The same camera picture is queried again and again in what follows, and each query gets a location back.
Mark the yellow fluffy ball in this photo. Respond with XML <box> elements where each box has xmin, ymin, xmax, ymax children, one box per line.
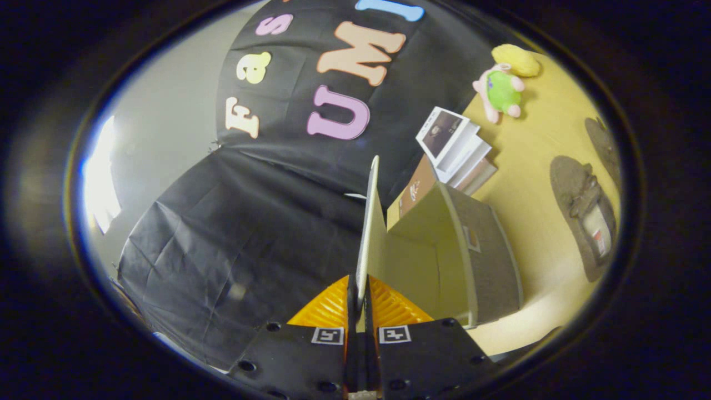
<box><xmin>492</xmin><ymin>43</ymin><xmax>540</xmax><ymax>77</ymax></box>

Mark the ceiling light panel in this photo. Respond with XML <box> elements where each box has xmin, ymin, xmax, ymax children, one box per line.
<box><xmin>83</xmin><ymin>116</ymin><xmax>122</xmax><ymax>235</ymax></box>

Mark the pale pink book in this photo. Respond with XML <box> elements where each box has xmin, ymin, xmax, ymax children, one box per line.
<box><xmin>461</xmin><ymin>158</ymin><xmax>498</xmax><ymax>196</ymax></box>

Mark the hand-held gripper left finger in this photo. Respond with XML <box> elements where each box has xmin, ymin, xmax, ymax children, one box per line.
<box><xmin>228</xmin><ymin>274</ymin><xmax>359</xmax><ymax>400</ymax></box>

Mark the beige fabric storage box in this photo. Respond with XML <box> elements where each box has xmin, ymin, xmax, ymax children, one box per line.
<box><xmin>386</xmin><ymin>181</ymin><xmax>524</xmax><ymax>329</ymax></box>

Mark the white book with portrait cover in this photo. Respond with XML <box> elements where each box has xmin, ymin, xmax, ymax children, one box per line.
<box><xmin>415</xmin><ymin>107</ymin><xmax>470</xmax><ymax>167</ymax></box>

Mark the black backdrop cloth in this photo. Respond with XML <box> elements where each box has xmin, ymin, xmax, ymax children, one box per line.
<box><xmin>114</xmin><ymin>0</ymin><xmax>503</xmax><ymax>370</ymax></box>

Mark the green and pink plush toy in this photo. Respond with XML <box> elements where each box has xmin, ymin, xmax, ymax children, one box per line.
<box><xmin>472</xmin><ymin>63</ymin><xmax>525</xmax><ymax>124</ymax></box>

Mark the brown flat book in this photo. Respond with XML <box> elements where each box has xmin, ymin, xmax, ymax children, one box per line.
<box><xmin>398</xmin><ymin>154</ymin><xmax>439</xmax><ymax>218</ymax></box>

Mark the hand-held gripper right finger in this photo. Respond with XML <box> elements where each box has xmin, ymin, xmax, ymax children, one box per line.
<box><xmin>361</xmin><ymin>275</ymin><xmax>496</xmax><ymax>400</ymax></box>

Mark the plain white book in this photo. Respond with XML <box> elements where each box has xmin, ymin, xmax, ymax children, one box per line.
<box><xmin>439</xmin><ymin>125</ymin><xmax>492</xmax><ymax>184</ymax></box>

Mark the brown fuzzy shoe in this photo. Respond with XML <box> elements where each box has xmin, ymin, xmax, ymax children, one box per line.
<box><xmin>550</xmin><ymin>156</ymin><xmax>618</xmax><ymax>282</ymax></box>
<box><xmin>584</xmin><ymin>117</ymin><xmax>622</xmax><ymax>189</ymax></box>

